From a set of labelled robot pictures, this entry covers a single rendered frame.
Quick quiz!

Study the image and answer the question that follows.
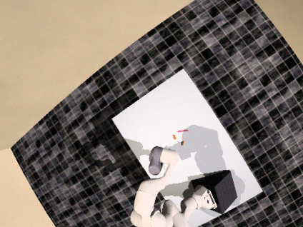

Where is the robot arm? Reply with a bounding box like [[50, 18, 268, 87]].
[[131, 146, 217, 227]]

